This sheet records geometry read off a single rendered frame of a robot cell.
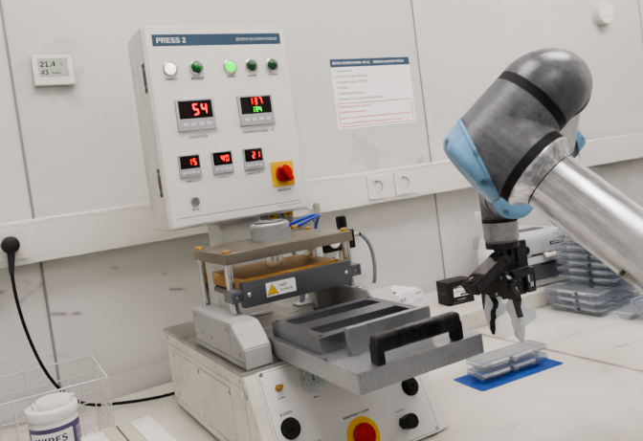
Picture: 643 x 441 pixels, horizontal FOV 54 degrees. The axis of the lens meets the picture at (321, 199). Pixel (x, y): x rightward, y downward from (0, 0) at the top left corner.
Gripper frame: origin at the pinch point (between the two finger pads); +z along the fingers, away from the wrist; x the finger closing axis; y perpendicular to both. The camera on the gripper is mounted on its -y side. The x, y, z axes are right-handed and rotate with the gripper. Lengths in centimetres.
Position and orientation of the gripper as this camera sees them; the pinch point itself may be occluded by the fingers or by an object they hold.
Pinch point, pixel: (504, 334)
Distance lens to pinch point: 145.4
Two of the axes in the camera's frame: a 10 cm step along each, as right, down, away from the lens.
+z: 1.2, 9.9, 0.5
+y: 8.9, -1.3, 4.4
